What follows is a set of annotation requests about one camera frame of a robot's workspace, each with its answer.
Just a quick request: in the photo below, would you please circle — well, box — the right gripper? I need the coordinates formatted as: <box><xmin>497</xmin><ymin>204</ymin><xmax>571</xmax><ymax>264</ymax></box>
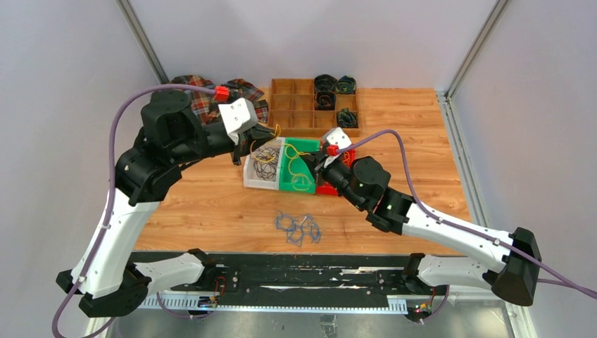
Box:
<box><xmin>298</xmin><ymin>151</ymin><xmax>365</xmax><ymax>211</ymax></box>

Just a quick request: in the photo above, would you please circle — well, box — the brown cable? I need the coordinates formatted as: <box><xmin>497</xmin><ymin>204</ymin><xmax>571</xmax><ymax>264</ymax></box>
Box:
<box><xmin>251</xmin><ymin>145</ymin><xmax>282</xmax><ymax>183</ymax></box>

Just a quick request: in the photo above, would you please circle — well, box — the cable bundle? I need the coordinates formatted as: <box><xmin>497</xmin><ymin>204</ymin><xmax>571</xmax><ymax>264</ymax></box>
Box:
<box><xmin>274</xmin><ymin>211</ymin><xmax>322</xmax><ymax>248</ymax></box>

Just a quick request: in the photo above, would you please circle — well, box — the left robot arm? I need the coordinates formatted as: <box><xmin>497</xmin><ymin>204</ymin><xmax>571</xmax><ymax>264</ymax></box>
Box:
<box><xmin>56</xmin><ymin>84</ymin><xmax>275</xmax><ymax>318</ymax></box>

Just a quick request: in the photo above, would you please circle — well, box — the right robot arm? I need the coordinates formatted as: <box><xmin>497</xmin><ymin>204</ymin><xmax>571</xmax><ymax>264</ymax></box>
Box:
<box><xmin>301</xmin><ymin>152</ymin><xmax>541</xmax><ymax>306</ymax></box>

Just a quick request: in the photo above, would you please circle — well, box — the red plastic bin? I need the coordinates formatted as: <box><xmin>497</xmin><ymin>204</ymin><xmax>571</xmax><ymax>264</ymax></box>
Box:
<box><xmin>315</xmin><ymin>149</ymin><xmax>356</xmax><ymax>196</ymax></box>

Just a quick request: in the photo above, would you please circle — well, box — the green plastic bin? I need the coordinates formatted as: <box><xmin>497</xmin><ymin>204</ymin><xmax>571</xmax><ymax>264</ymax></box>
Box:
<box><xmin>279</xmin><ymin>137</ymin><xmax>320</xmax><ymax>194</ymax></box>

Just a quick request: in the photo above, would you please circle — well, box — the white plastic bin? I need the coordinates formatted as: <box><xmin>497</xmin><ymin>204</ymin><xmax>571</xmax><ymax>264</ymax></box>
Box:
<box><xmin>243</xmin><ymin>137</ymin><xmax>285</xmax><ymax>190</ymax></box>

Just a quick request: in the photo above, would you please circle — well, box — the plaid cloth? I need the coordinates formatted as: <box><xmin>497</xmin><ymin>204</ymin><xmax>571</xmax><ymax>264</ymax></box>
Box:
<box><xmin>168</xmin><ymin>75</ymin><xmax>269</xmax><ymax>124</ymax></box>

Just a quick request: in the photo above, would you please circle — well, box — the rolled green tie bottom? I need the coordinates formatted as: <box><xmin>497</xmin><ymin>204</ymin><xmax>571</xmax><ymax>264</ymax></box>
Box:
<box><xmin>337</xmin><ymin>108</ymin><xmax>358</xmax><ymax>128</ymax></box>

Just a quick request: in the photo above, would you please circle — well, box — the wooden compartment tray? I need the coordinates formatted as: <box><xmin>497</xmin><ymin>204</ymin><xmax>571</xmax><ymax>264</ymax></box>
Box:
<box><xmin>266</xmin><ymin>78</ymin><xmax>365</xmax><ymax>137</ymax></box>

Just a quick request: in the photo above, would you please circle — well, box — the rolled dark tie middle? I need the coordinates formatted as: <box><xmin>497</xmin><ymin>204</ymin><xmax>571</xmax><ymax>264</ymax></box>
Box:
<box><xmin>315</xmin><ymin>91</ymin><xmax>337</xmax><ymax>111</ymax></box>

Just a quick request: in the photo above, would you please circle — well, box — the rolled dark tie top-left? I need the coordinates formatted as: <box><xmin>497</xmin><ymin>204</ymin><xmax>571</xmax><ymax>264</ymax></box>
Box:
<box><xmin>313</xmin><ymin>74</ymin><xmax>337</xmax><ymax>94</ymax></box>

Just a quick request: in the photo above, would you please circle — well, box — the rolled green tie top-right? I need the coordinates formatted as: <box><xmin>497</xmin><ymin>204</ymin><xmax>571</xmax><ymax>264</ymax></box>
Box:
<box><xmin>335</xmin><ymin>75</ymin><xmax>357</xmax><ymax>94</ymax></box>

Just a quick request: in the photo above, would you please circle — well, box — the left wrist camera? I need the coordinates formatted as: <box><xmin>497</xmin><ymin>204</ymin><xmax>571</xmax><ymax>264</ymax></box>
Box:
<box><xmin>213</xmin><ymin>86</ymin><xmax>258</xmax><ymax>145</ymax></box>

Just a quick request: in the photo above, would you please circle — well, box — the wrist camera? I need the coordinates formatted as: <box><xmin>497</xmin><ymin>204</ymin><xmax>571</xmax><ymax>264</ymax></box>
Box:
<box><xmin>213</xmin><ymin>86</ymin><xmax>258</xmax><ymax>145</ymax></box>
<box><xmin>322</xmin><ymin>127</ymin><xmax>352</xmax><ymax>168</ymax></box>

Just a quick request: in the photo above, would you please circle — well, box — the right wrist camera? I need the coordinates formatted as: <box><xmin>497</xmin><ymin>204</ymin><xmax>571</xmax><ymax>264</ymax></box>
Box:
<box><xmin>322</xmin><ymin>127</ymin><xmax>352</xmax><ymax>168</ymax></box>

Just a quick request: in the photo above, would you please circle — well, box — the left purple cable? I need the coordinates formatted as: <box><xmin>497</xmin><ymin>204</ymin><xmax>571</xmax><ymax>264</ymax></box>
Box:
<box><xmin>51</xmin><ymin>84</ymin><xmax>230</xmax><ymax>338</ymax></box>

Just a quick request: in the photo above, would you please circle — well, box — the purple cable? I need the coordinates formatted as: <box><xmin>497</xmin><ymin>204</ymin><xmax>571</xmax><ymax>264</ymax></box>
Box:
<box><xmin>51</xmin><ymin>84</ymin><xmax>230</xmax><ymax>338</ymax></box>
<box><xmin>335</xmin><ymin>130</ymin><xmax>597</xmax><ymax>325</ymax></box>

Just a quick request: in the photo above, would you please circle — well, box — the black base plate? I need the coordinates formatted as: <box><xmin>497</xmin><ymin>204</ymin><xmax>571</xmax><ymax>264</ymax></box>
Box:
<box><xmin>174</xmin><ymin>253</ymin><xmax>446</xmax><ymax>309</ymax></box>

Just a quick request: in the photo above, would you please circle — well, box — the aluminium rail frame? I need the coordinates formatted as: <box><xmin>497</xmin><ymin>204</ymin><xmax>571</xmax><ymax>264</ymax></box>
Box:
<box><xmin>106</xmin><ymin>286</ymin><xmax>532</xmax><ymax>337</ymax></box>

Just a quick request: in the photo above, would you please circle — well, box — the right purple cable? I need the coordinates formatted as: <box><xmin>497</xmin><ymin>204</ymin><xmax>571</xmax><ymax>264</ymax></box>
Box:
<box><xmin>335</xmin><ymin>130</ymin><xmax>597</xmax><ymax>325</ymax></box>

